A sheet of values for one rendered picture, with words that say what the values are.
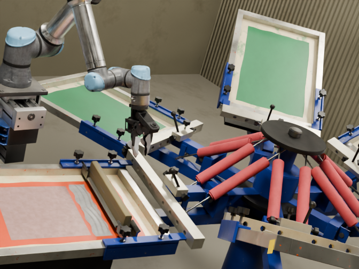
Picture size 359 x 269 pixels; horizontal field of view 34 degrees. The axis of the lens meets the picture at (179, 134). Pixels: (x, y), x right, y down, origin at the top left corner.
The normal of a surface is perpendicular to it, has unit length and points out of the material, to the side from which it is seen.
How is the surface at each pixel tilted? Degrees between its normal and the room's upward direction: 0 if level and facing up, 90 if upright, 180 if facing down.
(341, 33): 90
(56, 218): 0
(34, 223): 0
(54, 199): 0
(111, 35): 90
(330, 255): 58
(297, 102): 32
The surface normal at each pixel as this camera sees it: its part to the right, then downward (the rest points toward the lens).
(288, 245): 0.09, -0.12
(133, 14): 0.61, 0.47
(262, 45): 0.19, -0.53
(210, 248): 0.26, -0.88
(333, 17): -0.75, 0.07
